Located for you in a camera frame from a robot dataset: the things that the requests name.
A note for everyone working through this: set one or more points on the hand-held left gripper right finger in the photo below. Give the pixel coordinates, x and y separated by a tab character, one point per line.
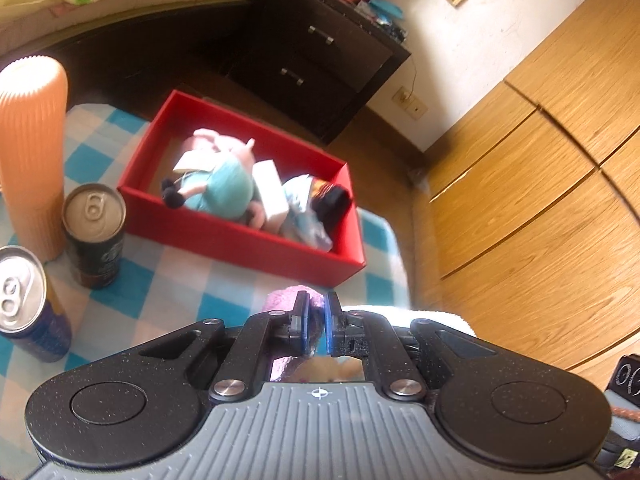
329	327

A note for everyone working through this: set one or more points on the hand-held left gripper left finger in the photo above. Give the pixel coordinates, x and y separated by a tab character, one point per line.
302	327

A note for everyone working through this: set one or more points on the red cardboard box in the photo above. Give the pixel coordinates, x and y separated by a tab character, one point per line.
225	240

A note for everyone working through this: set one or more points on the white foam block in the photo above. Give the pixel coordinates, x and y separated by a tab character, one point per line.
270	195

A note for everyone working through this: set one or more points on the pink pig plush toy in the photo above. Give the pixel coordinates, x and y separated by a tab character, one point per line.
230	185

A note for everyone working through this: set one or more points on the pale fluffy towel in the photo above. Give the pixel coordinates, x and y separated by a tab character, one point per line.
425	316

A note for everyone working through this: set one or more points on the blue white checkered tablecloth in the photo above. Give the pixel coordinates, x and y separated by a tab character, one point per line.
190	280

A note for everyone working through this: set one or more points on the wooden wardrobe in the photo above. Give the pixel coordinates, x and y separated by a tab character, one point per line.
525	185

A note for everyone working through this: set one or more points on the dark green drink can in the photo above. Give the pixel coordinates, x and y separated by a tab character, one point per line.
95	240

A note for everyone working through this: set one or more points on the dark wooden nightstand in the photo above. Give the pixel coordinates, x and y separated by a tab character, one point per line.
330	85

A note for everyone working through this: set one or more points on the blue drink can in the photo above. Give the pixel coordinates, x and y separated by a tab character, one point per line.
35	320

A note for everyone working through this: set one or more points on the blue plastic item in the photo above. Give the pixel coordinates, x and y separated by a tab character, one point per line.
387	9

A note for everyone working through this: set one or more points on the orange ribbed bottle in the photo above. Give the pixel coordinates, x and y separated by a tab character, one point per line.
30	150

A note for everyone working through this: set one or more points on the pink patterned bed sheet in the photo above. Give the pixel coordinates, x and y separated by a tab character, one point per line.
40	17

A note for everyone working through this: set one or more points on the beige wall socket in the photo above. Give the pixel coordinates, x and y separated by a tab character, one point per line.
414	108

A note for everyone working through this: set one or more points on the dark wooden bed frame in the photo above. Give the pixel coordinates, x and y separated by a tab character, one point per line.
150	40

